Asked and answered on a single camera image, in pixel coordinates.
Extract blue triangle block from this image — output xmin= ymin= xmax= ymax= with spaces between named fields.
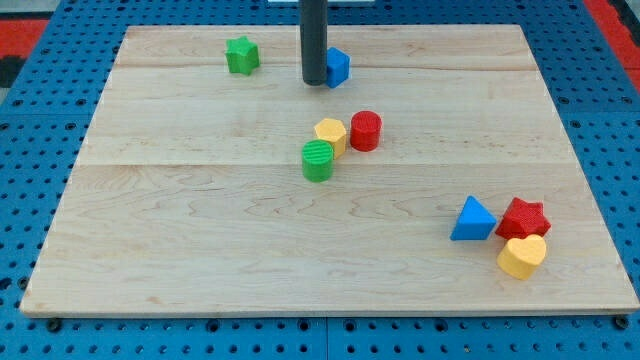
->
xmin=450 ymin=195 xmax=497 ymax=241

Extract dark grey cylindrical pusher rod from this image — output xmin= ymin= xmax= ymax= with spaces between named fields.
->
xmin=299 ymin=0 xmax=328 ymax=86

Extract green cylinder block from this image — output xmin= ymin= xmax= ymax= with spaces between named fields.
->
xmin=301 ymin=139 xmax=334 ymax=182

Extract green star block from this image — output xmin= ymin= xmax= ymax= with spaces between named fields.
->
xmin=225 ymin=36 xmax=260 ymax=76

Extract red star block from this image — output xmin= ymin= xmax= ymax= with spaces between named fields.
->
xmin=495 ymin=197 xmax=551 ymax=240

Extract yellow heart block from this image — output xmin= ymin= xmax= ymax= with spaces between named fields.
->
xmin=496 ymin=234 xmax=547 ymax=280

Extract yellow hexagon block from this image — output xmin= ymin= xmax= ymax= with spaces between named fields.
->
xmin=314 ymin=118 xmax=347 ymax=159

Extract light wooden board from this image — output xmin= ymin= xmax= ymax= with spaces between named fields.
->
xmin=20 ymin=25 xmax=639 ymax=318

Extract red cylinder block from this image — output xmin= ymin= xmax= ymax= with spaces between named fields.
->
xmin=350 ymin=110 xmax=382 ymax=152

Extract blue cube block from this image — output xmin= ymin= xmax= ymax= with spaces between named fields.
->
xmin=326 ymin=47 xmax=350 ymax=88

